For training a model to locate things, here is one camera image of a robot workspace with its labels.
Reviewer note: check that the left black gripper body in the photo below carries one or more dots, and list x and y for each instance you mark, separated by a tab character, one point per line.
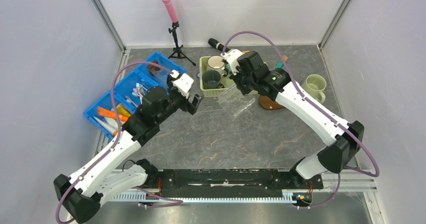
175	100

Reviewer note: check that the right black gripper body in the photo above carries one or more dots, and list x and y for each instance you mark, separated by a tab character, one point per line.
244	83

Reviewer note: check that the clear textured toothbrush holder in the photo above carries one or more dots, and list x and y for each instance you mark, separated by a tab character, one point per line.
233	102

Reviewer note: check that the pale green ribbed mug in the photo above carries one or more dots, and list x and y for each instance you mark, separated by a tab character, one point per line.
315	85

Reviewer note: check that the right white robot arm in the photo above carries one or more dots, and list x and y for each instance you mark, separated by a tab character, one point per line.
336	133

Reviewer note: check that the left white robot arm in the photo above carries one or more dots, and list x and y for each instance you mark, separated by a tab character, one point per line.
85	191

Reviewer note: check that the clear oval acrylic tray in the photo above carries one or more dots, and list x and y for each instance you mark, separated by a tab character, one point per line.
218	121

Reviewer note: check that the brown oval wooden tray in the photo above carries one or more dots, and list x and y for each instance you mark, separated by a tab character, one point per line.
266	103

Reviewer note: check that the white toothpaste tube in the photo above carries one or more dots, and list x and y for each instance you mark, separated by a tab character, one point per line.
110	129

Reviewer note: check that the orange toothpaste tube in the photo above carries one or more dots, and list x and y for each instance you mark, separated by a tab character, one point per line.
110	114

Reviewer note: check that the pale green plastic basket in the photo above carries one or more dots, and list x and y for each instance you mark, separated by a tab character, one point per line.
226	81

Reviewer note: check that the teal block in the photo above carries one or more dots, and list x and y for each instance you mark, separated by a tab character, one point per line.
279	65

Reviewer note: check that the blue plastic divided bin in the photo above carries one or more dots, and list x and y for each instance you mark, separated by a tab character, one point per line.
124	89

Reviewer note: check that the dark grey mug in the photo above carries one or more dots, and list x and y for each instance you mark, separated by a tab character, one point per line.
211	79

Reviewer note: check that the yellow tube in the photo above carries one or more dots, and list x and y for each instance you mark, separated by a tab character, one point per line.
122	110

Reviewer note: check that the cream mug brown rim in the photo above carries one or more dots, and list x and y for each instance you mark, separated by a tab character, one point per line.
216	63

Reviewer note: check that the black microphone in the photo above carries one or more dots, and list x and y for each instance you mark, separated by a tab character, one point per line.
217	45

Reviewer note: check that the black mini tripod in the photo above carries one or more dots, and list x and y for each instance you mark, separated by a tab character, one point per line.
177	50

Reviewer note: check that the pink microphone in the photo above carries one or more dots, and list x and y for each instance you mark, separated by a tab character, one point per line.
171	10

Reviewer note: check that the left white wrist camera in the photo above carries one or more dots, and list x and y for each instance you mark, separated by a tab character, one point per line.
182	81

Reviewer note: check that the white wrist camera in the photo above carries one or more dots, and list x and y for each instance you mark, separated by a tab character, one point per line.
182	81
231	60

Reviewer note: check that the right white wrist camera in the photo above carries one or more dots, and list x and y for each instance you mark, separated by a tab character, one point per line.
231	60

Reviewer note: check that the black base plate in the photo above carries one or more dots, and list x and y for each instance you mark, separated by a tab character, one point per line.
225	183

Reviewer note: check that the white comb cable duct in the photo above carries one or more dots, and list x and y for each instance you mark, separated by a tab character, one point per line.
139	196

